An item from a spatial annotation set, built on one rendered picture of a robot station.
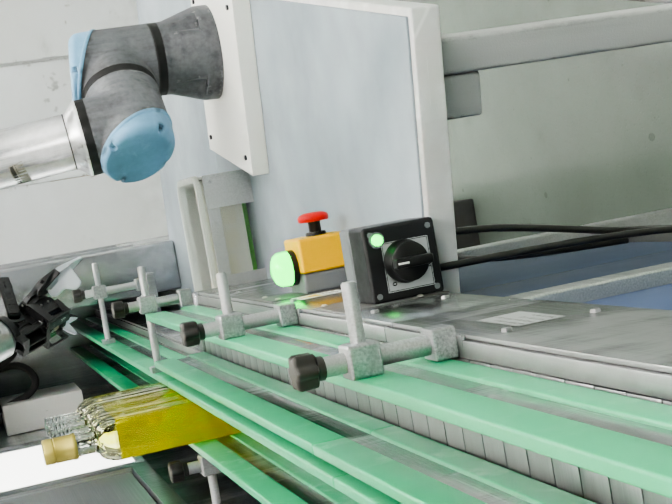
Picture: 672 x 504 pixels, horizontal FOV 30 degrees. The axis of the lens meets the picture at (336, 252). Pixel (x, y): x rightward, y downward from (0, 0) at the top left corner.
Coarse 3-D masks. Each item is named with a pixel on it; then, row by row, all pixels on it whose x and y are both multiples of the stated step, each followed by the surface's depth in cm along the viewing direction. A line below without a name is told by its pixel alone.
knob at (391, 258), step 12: (408, 240) 128; (396, 252) 127; (408, 252) 127; (420, 252) 127; (384, 264) 128; (396, 264) 125; (408, 264) 126; (420, 264) 126; (396, 276) 127; (408, 276) 127; (420, 276) 128
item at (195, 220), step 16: (192, 192) 217; (192, 208) 218; (192, 224) 218; (208, 224) 203; (192, 240) 218; (208, 240) 202; (192, 256) 218; (208, 256) 202; (192, 272) 218; (208, 272) 218; (208, 288) 218
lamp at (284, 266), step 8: (280, 256) 157; (288, 256) 157; (272, 264) 158; (280, 264) 156; (288, 264) 157; (296, 264) 157; (272, 272) 158; (280, 272) 156; (288, 272) 156; (296, 272) 157; (280, 280) 157; (288, 280) 157; (296, 280) 157
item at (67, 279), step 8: (64, 264) 235; (72, 264) 236; (64, 272) 235; (72, 272) 235; (56, 280) 234; (64, 280) 234; (72, 280) 234; (80, 280) 234; (48, 288) 234; (56, 288) 234; (64, 288) 234; (72, 288) 233
